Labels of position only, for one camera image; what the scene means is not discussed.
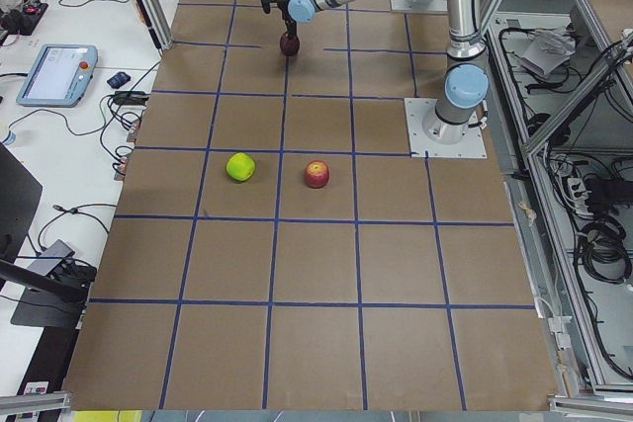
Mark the green apple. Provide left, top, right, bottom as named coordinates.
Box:
left=226, top=152, right=256, bottom=182

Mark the dark blue pouch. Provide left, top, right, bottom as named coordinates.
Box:
left=107, top=71, right=131, bottom=89

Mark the dark purple apple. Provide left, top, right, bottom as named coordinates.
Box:
left=279, top=33, right=301, bottom=57

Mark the red apple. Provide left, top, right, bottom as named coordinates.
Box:
left=304, top=160, right=330, bottom=189

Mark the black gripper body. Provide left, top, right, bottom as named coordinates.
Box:
left=277, top=0, right=295, bottom=22

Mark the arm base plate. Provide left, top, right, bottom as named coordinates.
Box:
left=390, top=0, right=447, bottom=15
left=404, top=98, right=488, bottom=160

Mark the left teach pendant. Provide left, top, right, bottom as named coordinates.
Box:
left=16, top=43, right=99, bottom=108

